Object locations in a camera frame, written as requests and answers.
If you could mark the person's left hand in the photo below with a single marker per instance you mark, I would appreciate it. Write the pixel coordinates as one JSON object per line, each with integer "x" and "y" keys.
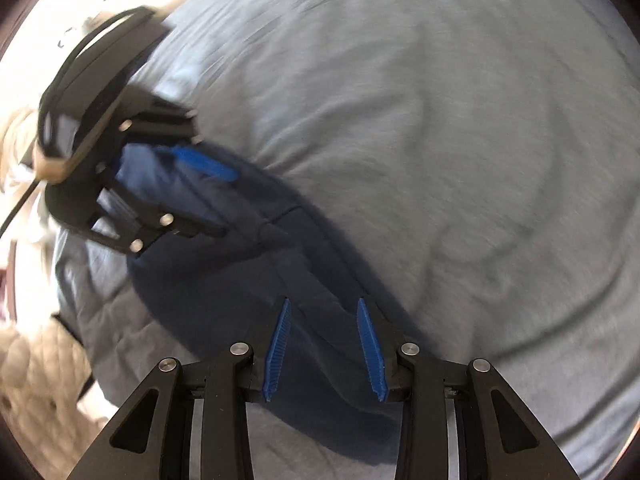
{"x": 22, "y": 135}

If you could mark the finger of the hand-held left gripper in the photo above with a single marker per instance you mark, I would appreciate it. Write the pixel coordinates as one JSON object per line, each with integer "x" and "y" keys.
{"x": 150, "y": 227}
{"x": 205, "y": 162}

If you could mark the beige quilted cloth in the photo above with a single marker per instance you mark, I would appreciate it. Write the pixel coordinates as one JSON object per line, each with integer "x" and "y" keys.
{"x": 35, "y": 375}

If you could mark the navy blue pants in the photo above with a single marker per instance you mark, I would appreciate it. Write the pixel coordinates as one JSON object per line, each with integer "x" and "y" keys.
{"x": 200, "y": 285}

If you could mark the grey-blue bed blanket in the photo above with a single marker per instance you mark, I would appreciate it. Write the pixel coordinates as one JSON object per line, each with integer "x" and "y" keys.
{"x": 400, "y": 135}

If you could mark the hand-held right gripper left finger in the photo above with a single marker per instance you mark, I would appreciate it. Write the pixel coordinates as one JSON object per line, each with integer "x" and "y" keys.
{"x": 276, "y": 355}

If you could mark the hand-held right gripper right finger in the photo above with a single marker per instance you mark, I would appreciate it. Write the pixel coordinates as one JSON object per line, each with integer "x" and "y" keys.
{"x": 371, "y": 355}

